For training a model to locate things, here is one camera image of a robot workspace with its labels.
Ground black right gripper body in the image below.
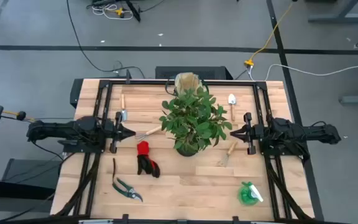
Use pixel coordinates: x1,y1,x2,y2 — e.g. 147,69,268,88
242,111,260,156

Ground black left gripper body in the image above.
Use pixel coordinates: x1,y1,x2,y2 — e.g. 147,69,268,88
109,111,124,154

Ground wooden-handled hand rake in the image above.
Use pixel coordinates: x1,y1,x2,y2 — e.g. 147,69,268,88
216,140,239,168
134,125,163,141

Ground wide silver trowel wooden handle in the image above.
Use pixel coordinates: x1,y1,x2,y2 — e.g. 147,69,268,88
227,93,237,122

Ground green spray bottle white nozzle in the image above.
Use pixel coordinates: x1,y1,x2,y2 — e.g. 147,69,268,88
237,181,264,207

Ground red black gardening glove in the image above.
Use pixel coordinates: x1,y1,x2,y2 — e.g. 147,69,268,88
136,140,161,179

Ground beige green gardening bag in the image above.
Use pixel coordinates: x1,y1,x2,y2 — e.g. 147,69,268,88
165,72,211,96

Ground green plant in black pot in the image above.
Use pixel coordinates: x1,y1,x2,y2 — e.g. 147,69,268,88
158,88,233,158

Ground green pruning shears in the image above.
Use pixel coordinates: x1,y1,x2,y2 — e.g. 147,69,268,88
111,157,144,203

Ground black computer box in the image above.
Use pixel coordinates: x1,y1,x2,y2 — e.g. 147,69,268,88
155,65,234,81

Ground grey stand base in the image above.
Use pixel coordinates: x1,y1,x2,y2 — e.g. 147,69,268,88
0,157,62,223

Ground black floor beam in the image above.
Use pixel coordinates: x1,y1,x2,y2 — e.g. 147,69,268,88
0,177,57,200

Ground black stand leg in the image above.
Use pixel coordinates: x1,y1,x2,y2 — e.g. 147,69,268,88
123,0,142,23

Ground narrow silver trowel wooden handle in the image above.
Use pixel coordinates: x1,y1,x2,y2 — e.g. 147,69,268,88
120,93,128,123

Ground black aluminium table frame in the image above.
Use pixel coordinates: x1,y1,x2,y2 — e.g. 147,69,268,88
50,79,316,224

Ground yellow extension cable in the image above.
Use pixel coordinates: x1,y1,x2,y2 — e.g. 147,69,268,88
243,1,295,68

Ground white floor cable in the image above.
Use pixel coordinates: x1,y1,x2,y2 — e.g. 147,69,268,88
247,58,358,82

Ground black floor cable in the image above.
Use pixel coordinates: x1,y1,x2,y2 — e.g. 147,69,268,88
65,0,146,79

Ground white coiled cable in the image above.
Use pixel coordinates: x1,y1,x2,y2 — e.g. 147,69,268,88
91,2,135,21

